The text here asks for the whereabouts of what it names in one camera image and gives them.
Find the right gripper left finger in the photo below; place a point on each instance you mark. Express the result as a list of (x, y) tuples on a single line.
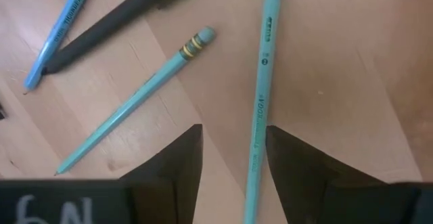
[(169, 183)]

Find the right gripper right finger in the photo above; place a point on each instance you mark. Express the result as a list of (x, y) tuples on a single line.
[(314, 190)]

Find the teal pencil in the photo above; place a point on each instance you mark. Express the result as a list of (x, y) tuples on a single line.
[(135, 97), (264, 82)]

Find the blue pencil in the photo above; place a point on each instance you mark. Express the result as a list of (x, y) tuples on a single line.
[(57, 31)]

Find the black pen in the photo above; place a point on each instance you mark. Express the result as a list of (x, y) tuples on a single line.
[(101, 24)]

